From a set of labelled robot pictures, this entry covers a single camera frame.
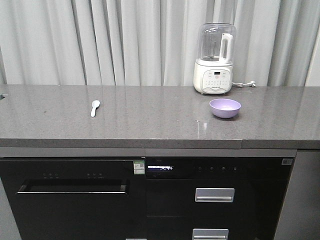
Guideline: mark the silver lower drawer handle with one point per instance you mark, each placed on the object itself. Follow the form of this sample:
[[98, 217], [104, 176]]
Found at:
[[210, 233]]

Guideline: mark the light blue plastic spoon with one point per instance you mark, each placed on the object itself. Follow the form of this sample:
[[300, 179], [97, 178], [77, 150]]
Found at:
[[95, 104]]

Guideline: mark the silver drawer handle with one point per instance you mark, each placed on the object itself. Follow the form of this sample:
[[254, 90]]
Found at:
[[214, 195], [210, 233]]

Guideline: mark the grey pleated curtain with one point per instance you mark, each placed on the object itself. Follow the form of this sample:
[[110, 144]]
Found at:
[[154, 42]]

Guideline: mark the white blender with clear jar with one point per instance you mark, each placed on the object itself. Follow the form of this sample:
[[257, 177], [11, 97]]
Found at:
[[213, 68]]

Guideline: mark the silver upper drawer handle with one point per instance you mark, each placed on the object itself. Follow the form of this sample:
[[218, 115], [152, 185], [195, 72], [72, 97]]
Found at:
[[214, 195]]

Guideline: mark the black built-in dishwasher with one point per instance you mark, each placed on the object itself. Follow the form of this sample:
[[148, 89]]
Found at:
[[75, 198]]

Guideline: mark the black drawer cabinet appliance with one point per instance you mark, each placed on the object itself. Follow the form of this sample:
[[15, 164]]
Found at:
[[260, 185]]

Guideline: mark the green energy label sticker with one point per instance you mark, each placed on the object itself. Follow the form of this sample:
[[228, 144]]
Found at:
[[139, 167]]

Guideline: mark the purple plastic bowl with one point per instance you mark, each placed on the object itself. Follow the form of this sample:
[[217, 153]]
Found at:
[[224, 108]]

